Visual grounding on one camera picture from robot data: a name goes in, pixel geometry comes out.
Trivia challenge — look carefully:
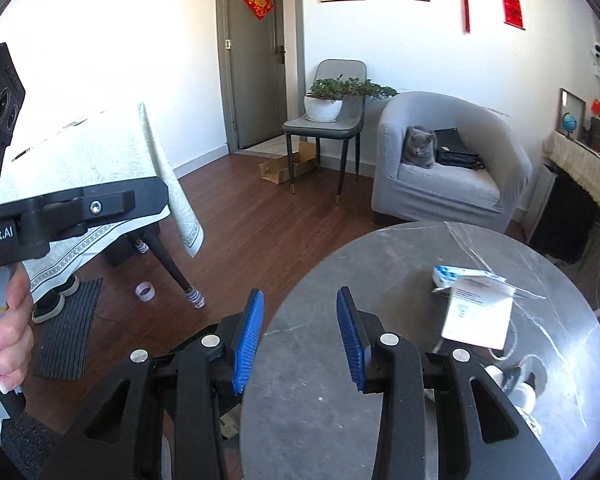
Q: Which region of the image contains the black ribbed floor mat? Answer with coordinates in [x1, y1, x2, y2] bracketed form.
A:
[34, 277, 103, 381]

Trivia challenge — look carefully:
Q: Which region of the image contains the flat cardboard box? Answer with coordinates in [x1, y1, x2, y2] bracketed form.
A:
[259, 141, 321, 186]

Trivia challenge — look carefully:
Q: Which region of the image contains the potted plant in white pot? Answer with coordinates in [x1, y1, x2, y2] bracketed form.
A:
[304, 75, 398, 122]

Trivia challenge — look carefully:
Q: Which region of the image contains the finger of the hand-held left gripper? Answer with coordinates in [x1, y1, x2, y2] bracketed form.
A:
[20, 176, 171, 261]

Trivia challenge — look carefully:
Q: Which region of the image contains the grey door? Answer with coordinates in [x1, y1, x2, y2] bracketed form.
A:
[216, 0, 288, 151]

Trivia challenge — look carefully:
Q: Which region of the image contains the grey armchair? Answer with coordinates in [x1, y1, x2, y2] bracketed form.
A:
[371, 91, 533, 233]

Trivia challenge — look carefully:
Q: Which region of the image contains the red diamond door decoration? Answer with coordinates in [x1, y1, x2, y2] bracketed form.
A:
[244, 0, 275, 21]

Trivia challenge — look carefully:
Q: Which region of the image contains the blue white tissue packet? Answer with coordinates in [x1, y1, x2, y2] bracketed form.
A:
[431, 265, 506, 293]

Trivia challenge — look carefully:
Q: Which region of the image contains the wooden picture frame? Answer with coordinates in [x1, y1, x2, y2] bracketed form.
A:
[557, 87, 588, 138]

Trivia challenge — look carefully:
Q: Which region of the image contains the person's left hand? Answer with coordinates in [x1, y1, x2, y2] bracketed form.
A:
[0, 266, 35, 392]

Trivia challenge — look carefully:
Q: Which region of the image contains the grey dining chair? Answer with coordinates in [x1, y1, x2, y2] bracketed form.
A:
[282, 59, 368, 207]

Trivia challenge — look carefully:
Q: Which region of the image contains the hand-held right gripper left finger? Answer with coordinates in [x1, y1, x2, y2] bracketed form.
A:
[40, 287, 266, 480]

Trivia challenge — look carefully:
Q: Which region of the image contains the black bag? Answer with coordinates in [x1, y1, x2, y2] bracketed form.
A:
[432, 127, 486, 171]

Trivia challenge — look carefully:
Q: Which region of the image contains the black cabinet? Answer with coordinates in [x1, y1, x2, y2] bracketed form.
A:
[525, 162, 600, 263]

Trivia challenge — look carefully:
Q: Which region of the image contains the white paper sheet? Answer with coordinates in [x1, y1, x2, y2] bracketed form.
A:
[440, 277, 513, 351]

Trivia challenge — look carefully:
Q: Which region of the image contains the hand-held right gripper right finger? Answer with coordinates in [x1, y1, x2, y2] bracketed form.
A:
[336, 286, 563, 480]

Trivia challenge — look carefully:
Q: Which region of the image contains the grey cat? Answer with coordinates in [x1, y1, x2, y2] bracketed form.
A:
[401, 125, 438, 170]

